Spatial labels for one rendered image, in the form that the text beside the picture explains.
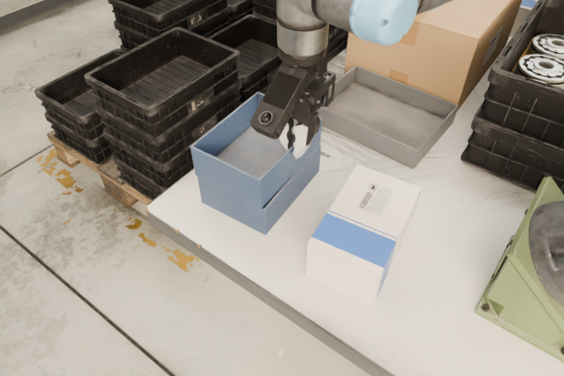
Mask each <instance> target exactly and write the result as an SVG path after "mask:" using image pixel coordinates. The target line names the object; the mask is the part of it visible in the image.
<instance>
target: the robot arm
mask: <svg viewBox="0 0 564 376"><path fill-rule="evenodd" d="M450 1H453V0H276V2H277V44H278V55H279V58H280V59H281V60H282V61H283V62H282V64H281V66H280V67H279V69H278V71H277V73H276V75H275V76H274V79H273V80H272V82H271V83H270V85H269V88H268V90H267V91H266V92H265V94H264V97H263V99H262V101H261V102H260V103H259V105H258V108H257V110H256V111H255V113H254V115H253V117H252V119H251V120H250V125H251V126H252V128H253V129H254V130H255V131H256V132H257V133H261V134H262V135H264V136H267V137H269V138H272V139H277V138H279V140H280V142H281V143H282V144H283V146H284V147H285V149H286V151H287V150H288V149H289V148H290V147H291V146H292V145H293V141H292V140H293V134H295V142H294V151H293V153H292V154H293V155H294V157H295V158H296V159H298V158H299V157H301V156H302V155H303V154H304V153H305V152H306V150H307V149H308V148H309V146H310V144H311V140H312V139H313V138H314V137H315V135H316V134H317V132H318V130H319V127H320V122H321V121H320V118H319V117H318V113H319V112H317V110H318V109H319V108H320V107H321V106H322V104H323V103H324V98H326V107H327V106H328V105H329V104H330V103H331V102H332V101H333V100H334V91H335V81H336V74H334V73H331V72H329V71H327V59H328V48H329V38H328V32H329V24H331V25H333V26H336V27H338V28H340V29H343V30H345V31H347V32H349V33H351V34H355V35H356V36H357V37H359V38H360V39H362V40H365V41H370V42H374V43H377V44H381V45H384V46H390V45H393V44H396V43H398V42H399V41H400V40H401V38H402V36H403V35H405V34H407V32H408V31H409V29H410V27H411V25H412V24H413V22H414V19H415V16H416V15H418V14H421V13H424V12H426V11H431V10H433V9H436V8H439V7H440V6H441V5H443V4H445V3H449V2H450ZM324 76H330V77H329V78H328V79H327V78H326V77H324ZM331 85H332V95H331V96H330V97H329V98H328V96H329V87H330V86H331ZM529 245H530V254H531V257H532V261H533V264H534V266H535V271H536V273H537V275H538V277H539V279H540V282H541V283H542V284H543V286H544V288H545V289H546V291H547V292H548V294H549V295H550V296H551V298H552V299H553V300H554V301H556V302H557V303H558V304H559V305H561V306H563V307H564V201H553V202H549V203H545V204H542V205H540V206H538V207H537V208H536V209H535V210H534V212H533V214H532V216H531V219H530V225H529Z"/></svg>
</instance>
